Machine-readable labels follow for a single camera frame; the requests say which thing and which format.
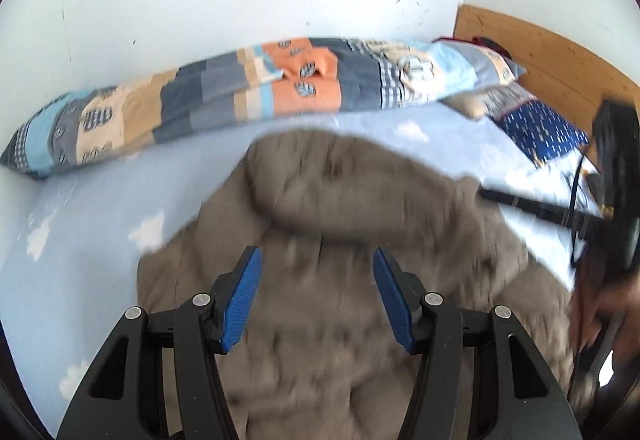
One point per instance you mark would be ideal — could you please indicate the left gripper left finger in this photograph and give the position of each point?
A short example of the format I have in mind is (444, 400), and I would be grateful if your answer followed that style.
(156, 376)

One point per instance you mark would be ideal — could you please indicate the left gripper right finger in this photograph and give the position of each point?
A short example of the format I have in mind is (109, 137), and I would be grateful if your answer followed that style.
(481, 376)

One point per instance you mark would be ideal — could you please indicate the brown puffer jacket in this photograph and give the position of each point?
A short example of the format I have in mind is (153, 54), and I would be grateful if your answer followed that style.
(318, 359)

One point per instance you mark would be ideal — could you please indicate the person's right hand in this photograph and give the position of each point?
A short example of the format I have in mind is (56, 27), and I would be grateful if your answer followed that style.
(588, 302)

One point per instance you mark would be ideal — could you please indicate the navy star pillow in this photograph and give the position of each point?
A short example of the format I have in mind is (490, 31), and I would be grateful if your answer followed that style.
(542, 134)

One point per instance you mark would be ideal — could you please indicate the wooden headboard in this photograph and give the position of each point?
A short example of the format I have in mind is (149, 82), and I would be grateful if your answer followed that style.
(569, 78)

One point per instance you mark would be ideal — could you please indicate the light blue cloud blanket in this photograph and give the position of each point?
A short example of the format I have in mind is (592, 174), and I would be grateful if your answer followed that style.
(71, 270)

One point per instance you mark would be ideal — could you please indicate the beige patterned pillow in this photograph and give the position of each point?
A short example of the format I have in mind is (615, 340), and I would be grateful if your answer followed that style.
(493, 102)

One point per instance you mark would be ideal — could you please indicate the patchwork quilt roll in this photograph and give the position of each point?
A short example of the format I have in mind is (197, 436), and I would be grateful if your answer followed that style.
(301, 75)

